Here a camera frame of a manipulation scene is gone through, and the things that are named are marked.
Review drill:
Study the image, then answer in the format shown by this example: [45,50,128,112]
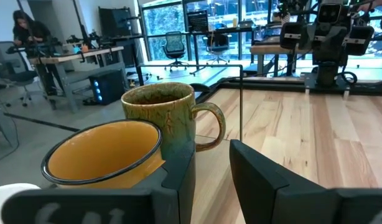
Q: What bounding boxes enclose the wooden workbench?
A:
[249,43,304,77]

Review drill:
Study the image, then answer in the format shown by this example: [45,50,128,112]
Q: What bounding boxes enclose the thick black cable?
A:
[190,82,211,93]

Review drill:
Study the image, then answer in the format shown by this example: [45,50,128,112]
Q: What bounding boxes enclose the wooden desk with grey legs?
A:
[29,45,126,113]

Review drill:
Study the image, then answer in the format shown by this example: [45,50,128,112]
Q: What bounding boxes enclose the long black desk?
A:
[137,26,254,77]

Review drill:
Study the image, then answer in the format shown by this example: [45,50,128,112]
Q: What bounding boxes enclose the person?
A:
[12,9,52,52]

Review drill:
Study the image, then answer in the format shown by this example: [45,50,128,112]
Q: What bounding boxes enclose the black monitor with vented back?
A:
[187,9,210,33]

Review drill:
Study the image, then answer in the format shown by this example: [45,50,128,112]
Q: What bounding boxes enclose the black padded office chair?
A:
[205,32,231,65]

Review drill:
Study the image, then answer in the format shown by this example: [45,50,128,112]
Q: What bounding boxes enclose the black mesh office chair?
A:
[162,30,189,73]

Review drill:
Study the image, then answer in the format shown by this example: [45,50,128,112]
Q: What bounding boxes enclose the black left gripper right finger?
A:
[229,139,382,224]

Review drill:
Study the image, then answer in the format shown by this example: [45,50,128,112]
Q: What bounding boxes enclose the black aluminium table frame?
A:
[195,77,382,96]

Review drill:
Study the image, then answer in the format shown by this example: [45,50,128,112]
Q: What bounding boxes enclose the large black panel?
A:
[98,6,133,38]

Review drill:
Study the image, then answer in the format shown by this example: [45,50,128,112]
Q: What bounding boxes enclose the grey office chair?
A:
[0,40,39,108]

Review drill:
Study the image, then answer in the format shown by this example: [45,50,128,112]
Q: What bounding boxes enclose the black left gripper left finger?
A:
[0,141,197,224]

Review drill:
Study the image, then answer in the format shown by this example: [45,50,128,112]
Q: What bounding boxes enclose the yellow mug with dark rim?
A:
[40,119,165,190]

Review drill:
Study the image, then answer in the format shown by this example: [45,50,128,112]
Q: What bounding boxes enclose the thin black metal frame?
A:
[136,63,244,224]

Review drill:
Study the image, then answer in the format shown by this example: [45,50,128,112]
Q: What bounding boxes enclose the person's hand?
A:
[357,0,382,12]

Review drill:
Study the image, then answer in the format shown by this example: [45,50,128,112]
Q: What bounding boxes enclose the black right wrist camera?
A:
[317,2,343,24]

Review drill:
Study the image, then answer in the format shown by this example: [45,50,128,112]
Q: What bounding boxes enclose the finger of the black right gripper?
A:
[344,25,375,57]
[279,21,304,50]

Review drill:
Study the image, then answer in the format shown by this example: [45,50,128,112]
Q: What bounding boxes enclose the green glazed ceramic mug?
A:
[121,82,226,153]

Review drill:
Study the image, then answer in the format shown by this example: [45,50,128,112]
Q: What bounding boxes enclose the black computer with blue lights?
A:
[88,68,126,106]

